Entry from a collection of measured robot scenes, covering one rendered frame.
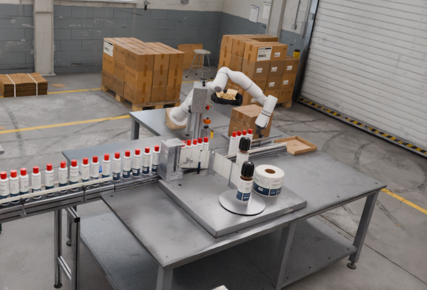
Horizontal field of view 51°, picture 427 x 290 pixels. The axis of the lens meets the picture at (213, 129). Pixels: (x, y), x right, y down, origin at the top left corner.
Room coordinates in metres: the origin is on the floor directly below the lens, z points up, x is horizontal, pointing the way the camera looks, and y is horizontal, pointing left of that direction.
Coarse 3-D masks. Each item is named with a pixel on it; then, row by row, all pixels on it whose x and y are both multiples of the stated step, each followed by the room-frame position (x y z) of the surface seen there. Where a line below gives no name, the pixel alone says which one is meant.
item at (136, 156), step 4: (136, 152) 2.70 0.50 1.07; (136, 156) 2.69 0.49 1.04; (140, 156) 2.71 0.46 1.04; (136, 160) 2.69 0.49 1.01; (140, 160) 2.72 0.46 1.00; (136, 164) 2.69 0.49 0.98; (136, 168) 2.69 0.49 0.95; (132, 172) 2.71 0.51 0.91; (136, 172) 2.69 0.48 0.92; (132, 176) 2.70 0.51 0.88; (136, 176) 2.69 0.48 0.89
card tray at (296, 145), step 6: (282, 138) 3.83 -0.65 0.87; (288, 138) 3.89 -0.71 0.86; (294, 138) 3.94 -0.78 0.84; (300, 138) 3.92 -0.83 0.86; (288, 144) 3.79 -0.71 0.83; (294, 144) 3.81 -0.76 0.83; (300, 144) 3.83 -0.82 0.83; (306, 144) 3.85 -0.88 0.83; (312, 144) 3.80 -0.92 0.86; (288, 150) 3.65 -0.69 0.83; (294, 150) 3.67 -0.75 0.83; (300, 150) 3.61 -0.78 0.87; (306, 150) 3.67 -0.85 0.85; (312, 150) 3.72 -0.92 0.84
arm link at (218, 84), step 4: (220, 72) 3.48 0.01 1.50; (216, 76) 3.47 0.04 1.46; (220, 76) 3.44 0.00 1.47; (224, 76) 3.45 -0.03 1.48; (216, 80) 3.41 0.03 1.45; (220, 80) 3.41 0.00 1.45; (224, 80) 3.43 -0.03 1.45; (208, 84) 3.50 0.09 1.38; (212, 84) 3.42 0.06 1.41; (216, 84) 3.39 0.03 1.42; (220, 84) 3.39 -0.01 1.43; (224, 84) 3.41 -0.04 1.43; (208, 88) 3.50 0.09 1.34; (212, 88) 3.41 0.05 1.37; (216, 88) 3.39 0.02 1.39; (220, 88) 3.38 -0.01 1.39; (208, 92) 3.53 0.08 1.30; (212, 92) 3.52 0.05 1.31; (208, 96) 3.57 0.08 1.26; (188, 100) 3.62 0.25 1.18; (188, 104) 3.60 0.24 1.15
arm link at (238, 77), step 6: (222, 72) 3.48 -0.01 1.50; (228, 72) 3.44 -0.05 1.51; (234, 72) 3.40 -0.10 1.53; (240, 72) 3.40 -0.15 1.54; (228, 78) 3.50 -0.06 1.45; (234, 78) 3.38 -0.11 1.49; (240, 78) 3.37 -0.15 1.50; (246, 78) 3.39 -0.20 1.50; (240, 84) 3.38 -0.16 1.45; (246, 84) 3.38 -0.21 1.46
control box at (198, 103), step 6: (198, 84) 3.13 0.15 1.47; (198, 90) 3.04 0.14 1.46; (204, 90) 3.04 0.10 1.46; (192, 96) 3.18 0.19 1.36; (198, 96) 3.04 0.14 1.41; (204, 96) 3.04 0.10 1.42; (192, 102) 3.03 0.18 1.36; (198, 102) 3.04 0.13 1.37; (204, 102) 3.04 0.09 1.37; (192, 108) 3.03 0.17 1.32; (198, 108) 3.04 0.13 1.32; (204, 108) 3.04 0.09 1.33
